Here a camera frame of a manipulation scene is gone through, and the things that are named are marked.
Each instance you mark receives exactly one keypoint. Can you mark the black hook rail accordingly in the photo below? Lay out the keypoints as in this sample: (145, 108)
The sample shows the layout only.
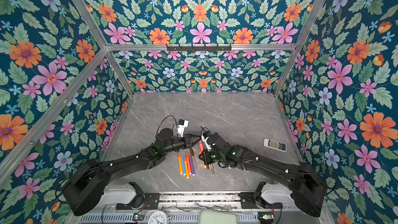
(194, 48)

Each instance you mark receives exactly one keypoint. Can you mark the blue highlighter pen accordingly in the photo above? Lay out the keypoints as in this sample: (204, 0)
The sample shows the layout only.
(182, 165)

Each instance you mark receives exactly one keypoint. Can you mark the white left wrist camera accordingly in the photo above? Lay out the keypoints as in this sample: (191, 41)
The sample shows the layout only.
(182, 124)

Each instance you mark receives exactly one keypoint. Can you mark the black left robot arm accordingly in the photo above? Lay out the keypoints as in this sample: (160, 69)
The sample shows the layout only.
(90, 185)

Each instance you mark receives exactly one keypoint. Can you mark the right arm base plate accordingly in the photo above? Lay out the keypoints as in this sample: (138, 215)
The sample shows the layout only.
(254, 200)

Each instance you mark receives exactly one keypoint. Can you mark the pink red highlighter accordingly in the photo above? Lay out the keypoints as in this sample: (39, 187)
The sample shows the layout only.
(201, 147)

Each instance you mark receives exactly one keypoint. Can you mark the red highlighter in row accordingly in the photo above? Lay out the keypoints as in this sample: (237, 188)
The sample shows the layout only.
(187, 158)

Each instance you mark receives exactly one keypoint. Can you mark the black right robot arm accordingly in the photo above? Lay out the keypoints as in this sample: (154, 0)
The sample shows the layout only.
(307, 187)

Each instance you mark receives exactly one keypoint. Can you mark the pale green box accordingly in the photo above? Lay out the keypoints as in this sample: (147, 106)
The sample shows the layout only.
(217, 217)

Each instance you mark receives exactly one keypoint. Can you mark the orange highlighter far left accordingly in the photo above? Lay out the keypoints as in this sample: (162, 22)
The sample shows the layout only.
(180, 164)

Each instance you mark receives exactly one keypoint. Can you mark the purple highlighter pen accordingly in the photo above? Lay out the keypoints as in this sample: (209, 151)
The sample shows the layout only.
(192, 166)

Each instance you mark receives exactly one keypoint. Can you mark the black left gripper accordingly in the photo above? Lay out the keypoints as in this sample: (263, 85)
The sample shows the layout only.
(186, 140)

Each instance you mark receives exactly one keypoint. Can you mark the white alarm clock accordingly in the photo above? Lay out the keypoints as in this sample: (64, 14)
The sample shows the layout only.
(158, 217)

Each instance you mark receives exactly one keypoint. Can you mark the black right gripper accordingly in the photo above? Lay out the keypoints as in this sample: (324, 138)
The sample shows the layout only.
(206, 149)

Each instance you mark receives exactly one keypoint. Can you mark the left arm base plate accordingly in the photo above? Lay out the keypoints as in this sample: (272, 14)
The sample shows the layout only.
(141, 201)

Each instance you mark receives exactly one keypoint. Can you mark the white remote control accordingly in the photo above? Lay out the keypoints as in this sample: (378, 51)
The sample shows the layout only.
(275, 145)

